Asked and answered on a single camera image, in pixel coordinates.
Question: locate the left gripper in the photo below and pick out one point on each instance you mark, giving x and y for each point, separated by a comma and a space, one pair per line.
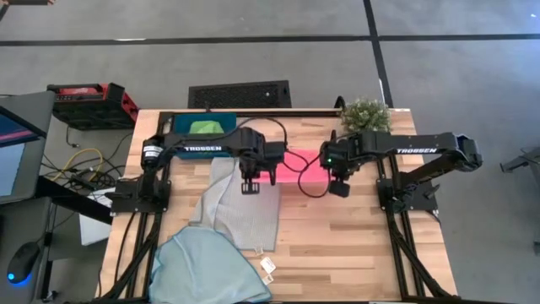
253, 164

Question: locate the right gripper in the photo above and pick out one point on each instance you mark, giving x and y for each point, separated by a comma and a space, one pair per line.
337, 171

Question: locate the pink microfiber towel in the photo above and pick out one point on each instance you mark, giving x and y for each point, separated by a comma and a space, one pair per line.
295, 173

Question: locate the grey waffle microfiber towel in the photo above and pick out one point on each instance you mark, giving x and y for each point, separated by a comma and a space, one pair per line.
244, 219

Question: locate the green microfiber towel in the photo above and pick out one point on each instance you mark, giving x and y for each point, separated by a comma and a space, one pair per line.
206, 128

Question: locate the light blue teal-edged towel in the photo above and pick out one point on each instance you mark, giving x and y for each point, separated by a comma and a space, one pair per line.
202, 270

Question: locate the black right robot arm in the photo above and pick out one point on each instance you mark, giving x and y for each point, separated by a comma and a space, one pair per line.
379, 145

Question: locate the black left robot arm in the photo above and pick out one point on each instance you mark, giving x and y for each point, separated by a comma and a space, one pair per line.
202, 148

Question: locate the potted artificial plant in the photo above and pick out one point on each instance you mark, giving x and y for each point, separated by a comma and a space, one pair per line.
365, 116

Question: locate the white sewn towel label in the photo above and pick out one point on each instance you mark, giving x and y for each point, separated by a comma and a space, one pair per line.
258, 251

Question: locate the black floor vent grille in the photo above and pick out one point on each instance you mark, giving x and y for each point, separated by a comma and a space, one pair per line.
240, 95

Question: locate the white handwritten paper tag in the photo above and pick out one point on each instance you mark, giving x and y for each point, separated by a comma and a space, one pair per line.
268, 265

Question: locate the teal blue bin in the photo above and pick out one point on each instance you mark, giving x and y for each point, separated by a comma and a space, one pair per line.
183, 124

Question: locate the white printed paper tag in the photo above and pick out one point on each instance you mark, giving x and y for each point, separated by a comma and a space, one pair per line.
267, 279

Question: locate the black floor tape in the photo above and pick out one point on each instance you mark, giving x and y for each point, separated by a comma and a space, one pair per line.
377, 50
253, 39

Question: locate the white paper sheet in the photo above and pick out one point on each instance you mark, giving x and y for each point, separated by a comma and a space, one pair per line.
93, 232

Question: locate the red and black toolbox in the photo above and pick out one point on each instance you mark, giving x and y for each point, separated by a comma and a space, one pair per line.
93, 110

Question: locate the grey metal stand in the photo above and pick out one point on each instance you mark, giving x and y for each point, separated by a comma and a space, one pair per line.
527, 160

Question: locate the dark grey side desk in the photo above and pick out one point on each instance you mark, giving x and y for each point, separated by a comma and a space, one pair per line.
17, 219

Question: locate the grey computer monitor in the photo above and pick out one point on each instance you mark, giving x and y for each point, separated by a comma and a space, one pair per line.
12, 160

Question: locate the black computer mouse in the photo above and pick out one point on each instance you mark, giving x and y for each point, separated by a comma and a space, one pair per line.
23, 259

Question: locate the black aluminium rig frame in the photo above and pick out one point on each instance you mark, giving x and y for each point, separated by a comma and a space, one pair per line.
295, 113

